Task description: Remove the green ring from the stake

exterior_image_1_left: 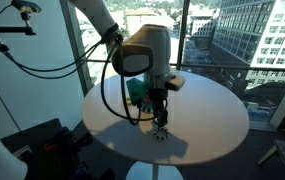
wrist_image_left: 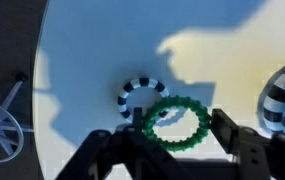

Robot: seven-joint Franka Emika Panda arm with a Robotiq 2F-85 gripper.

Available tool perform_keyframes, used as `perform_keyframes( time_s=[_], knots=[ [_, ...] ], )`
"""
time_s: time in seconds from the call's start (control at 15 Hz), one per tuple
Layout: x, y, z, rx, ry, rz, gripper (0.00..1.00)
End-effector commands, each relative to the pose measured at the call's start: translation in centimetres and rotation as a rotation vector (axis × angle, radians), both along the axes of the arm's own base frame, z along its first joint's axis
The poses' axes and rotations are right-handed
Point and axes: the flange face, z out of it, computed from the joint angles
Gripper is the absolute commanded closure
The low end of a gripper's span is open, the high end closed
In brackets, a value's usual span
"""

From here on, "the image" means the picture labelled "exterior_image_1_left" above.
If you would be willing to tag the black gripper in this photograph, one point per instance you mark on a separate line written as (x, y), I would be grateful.
(157, 98)

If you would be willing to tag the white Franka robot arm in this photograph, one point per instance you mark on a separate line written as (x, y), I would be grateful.
(148, 40)

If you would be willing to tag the dark window handrail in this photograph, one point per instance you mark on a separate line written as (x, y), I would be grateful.
(232, 66)

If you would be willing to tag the black equipment cart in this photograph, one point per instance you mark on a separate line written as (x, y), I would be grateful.
(48, 150)

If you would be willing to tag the grey chair with wooden legs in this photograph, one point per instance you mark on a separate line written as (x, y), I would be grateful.
(283, 153)

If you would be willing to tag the camera on stand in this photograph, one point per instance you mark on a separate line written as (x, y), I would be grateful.
(27, 6)

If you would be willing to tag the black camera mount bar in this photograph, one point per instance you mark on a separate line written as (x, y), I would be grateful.
(8, 30)

